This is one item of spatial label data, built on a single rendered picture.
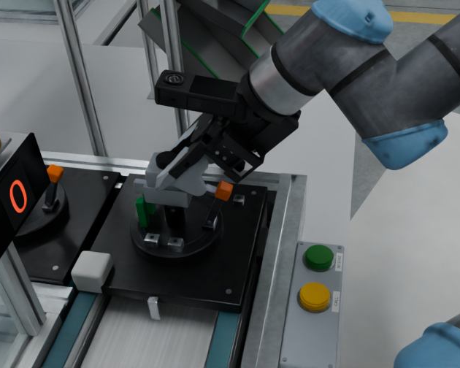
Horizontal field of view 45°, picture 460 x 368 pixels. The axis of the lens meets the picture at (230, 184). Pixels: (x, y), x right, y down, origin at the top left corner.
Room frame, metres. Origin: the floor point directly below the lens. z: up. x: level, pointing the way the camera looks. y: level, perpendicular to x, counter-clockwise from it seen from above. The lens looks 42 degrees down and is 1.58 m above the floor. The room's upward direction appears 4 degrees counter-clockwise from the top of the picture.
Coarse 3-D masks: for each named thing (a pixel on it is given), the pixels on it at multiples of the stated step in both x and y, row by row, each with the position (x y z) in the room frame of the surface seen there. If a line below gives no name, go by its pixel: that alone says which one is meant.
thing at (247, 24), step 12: (180, 0) 0.81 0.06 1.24; (192, 0) 0.80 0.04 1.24; (204, 0) 0.84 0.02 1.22; (216, 0) 0.85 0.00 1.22; (228, 0) 0.86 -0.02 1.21; (204, 12) 0.80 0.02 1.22; (216, 12) 0.79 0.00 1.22; (228, 12) 0.83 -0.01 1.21; (240, 12) 0.84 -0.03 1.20; (252, 12) 0.85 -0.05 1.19; (216, 24) 0.79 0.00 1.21; (228, 24) 0.78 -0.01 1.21; (240, 24) 0.77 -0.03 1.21; (252, 24) 0.81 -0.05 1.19; (240, 36) 0.77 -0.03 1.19
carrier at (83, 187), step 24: (72, 168) 0.76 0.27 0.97; (72, 192) 0.70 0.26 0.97; (96, 192) 0.70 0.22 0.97; (48, 216) 0.62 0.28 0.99; (72, 216) 0.64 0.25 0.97; (96, 216) 0.64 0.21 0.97; (24, 240) 0.59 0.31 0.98; (48, 240) 0.59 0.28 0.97; (72, 240) 0.59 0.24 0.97; (24, 264) 0.55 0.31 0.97; (48, 264) 0.54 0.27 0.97; (72, 264) 0.54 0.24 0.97
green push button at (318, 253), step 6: (312, 246) 0.54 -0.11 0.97; (318, 246) 0.54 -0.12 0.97; (324, 246) 0.54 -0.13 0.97; (306, 252) 0.54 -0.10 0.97; (312, 252) 0.53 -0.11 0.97; (318, 252) 0.53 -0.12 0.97; (324, 252) 0.53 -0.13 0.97; (330, 252) 0.53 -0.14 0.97; (306, 258) 0.52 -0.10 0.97; (312, 258) 0.52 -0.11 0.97; (318, 258) 0.52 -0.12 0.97; (324, 258) 0.52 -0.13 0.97; (330, 258) 0.52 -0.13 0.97; (312, 264) 0.51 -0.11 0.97; (318, 264) 0.51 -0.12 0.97; (324, 264) 0.51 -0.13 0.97; (330, 264) 0.51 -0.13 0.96
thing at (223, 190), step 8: (208, 184) 0.59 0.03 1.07; (224, 184) 0.58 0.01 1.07; (208, 192) 0.58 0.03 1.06; (216, 192) 0.57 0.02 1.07; (224, 192) 0.57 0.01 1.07; (216, 200) 0.57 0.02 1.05; (224, 200) 0.57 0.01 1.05; (216, 208) 0.57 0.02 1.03; (208, 216) 0.58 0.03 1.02; (216, 216) 0.57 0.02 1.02
